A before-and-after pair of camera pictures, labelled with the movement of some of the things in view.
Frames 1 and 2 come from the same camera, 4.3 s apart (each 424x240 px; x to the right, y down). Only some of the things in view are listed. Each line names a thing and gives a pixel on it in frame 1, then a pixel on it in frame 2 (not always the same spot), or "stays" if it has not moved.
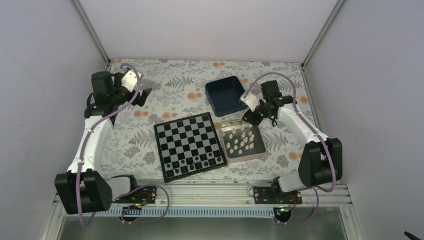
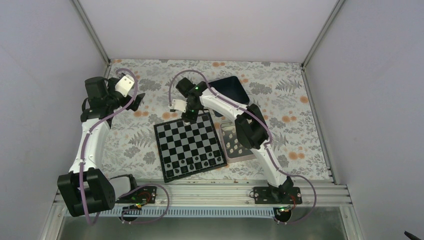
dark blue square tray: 224,95 stays
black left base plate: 146,195 stays
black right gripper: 253,120 -> 192,118
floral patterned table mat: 196,125 stays
